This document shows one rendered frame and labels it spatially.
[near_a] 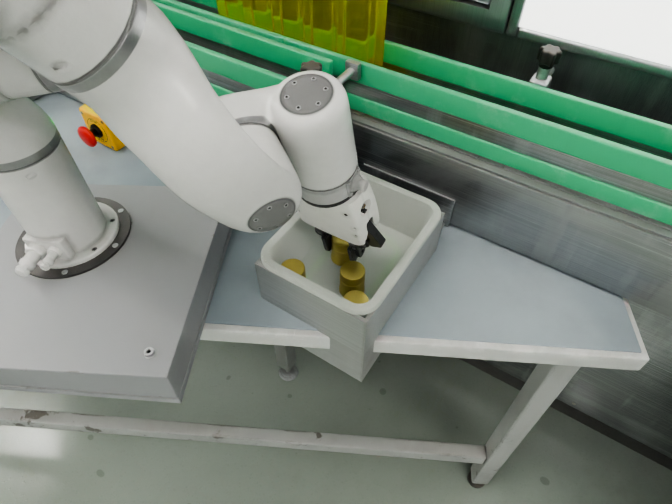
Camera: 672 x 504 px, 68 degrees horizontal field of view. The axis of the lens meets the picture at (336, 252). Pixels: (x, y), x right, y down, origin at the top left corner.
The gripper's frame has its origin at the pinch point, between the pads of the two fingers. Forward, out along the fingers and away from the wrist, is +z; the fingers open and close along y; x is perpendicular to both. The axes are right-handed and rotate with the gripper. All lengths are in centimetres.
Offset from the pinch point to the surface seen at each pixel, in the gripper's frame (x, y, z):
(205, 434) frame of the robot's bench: 35, 24, 53
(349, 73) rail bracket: -19.6, 8.7, -10.7
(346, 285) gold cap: 6.0, -4.1, -1.1
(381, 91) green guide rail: -21.2, 4.6, -7.4
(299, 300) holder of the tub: 11.0, 0.0, -2.3
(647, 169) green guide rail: -20.3, -31.2, -9.7
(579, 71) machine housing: -39.9, -18.9, -3.2
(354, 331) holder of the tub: 11.3, -8.4, -2.2
